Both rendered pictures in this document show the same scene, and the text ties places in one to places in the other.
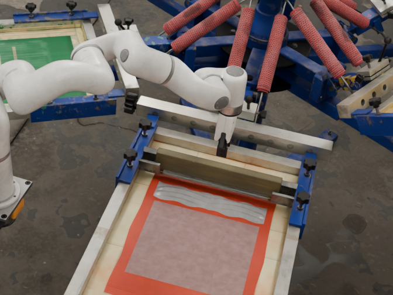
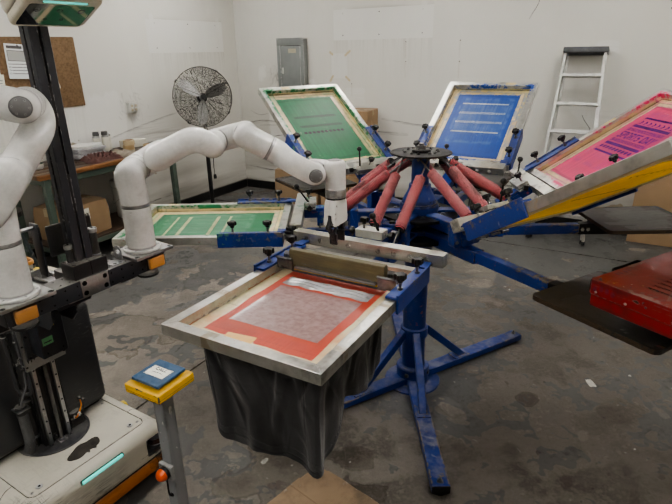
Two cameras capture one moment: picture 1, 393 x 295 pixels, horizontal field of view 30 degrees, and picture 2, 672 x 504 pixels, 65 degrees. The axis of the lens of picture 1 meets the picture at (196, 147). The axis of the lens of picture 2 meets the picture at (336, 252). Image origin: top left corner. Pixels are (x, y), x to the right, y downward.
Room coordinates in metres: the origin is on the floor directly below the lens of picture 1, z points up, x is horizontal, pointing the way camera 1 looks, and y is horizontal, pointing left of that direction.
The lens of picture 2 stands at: (0.00, -0.73, 1.78)
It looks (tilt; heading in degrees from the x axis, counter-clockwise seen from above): 21 degrees down; 21
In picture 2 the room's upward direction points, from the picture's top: 1 degrees counter-clockwise
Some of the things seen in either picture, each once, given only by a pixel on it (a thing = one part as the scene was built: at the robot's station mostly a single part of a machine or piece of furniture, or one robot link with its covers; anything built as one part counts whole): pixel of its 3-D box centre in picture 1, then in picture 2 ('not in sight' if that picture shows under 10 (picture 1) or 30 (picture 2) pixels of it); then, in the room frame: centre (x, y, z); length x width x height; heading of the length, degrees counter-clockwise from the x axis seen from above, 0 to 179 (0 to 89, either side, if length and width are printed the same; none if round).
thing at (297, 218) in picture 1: (302, 196); (408, 287); (1.70, -0.36, 0.98); 0.30 x 0.05 x 0.07; 171
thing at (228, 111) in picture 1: (230, 102); (336, 192); (1.72, -0.08, 1.30); 0.09 x 0.07 x 0.03; 171
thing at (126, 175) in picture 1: (137, 155); (281, 261); (1.79, 0.19, 0.98); 0.30 x 0.05 x 0.07; 171
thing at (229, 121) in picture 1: (227, 119); (336, 209); (1.71, -0.08, 1.24); 0.10 x 0.07 x 0.11; 171
